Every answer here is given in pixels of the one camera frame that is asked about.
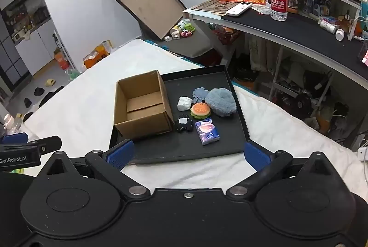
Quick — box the white desk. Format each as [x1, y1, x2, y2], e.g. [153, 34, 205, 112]
[182, 0, 368, 150]

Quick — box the orange snack bag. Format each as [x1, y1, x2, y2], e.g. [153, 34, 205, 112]
[83, 40, 112, 69]

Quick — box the brown printed board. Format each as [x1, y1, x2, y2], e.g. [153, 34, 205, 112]
[191, 0, 239, 16]

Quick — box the white remote control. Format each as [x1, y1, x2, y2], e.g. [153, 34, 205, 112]
[226, 2, 253, 17]

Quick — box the purple tissue pack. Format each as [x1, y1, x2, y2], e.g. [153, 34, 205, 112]
[195, 118, 221, 146]

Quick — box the red basket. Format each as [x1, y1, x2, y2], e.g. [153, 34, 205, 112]
[214, 24, 240, 46]

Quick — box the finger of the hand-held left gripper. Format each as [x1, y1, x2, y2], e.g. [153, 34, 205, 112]
[27, 135, 63, 154]
[0, 133, 29, 146]

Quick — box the white cabinet with shelves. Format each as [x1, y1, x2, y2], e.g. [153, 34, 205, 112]
[0, 0, 61, 98]

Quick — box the black game controller plush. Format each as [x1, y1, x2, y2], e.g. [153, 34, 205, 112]
[176, 114, 193, 132]

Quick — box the amber dropper bottle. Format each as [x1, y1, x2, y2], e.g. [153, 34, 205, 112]
[342, 10, 352, 30]

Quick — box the blue denim fabric piece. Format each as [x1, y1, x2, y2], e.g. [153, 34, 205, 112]
[192, 87, 213, 105]

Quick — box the small cardboard box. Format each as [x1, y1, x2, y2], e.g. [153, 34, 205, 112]
[113, 70, 175, 141]

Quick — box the orange carton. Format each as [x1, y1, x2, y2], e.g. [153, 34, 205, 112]
[54, 49, 69, 69]

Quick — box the blue fluffy plush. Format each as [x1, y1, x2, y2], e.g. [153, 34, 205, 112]
[205, 87, 238, 117]

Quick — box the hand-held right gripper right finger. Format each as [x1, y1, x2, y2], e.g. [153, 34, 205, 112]
[227, 141, 338, 197]

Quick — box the grey bench cushion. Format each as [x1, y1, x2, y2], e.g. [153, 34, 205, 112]
[159, 31, 215, 59]

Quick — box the large flat cardboard box lid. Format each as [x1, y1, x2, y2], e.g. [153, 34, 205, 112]
[114, 0, 188, 41]

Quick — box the burger plush toy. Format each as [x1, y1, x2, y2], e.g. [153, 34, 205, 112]
[190, 102, 212, 119]

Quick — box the black tray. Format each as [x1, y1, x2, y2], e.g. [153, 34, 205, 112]
[109, 64, 251, 165]

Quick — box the black desk mat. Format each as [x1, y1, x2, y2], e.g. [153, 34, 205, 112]
[226, 10, 368, 75]

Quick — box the white soft squishy block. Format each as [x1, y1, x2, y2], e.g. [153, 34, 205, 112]
[177, 96, 193, 112]

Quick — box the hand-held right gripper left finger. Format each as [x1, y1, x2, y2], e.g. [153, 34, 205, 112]
[37, 140, 150, 197]

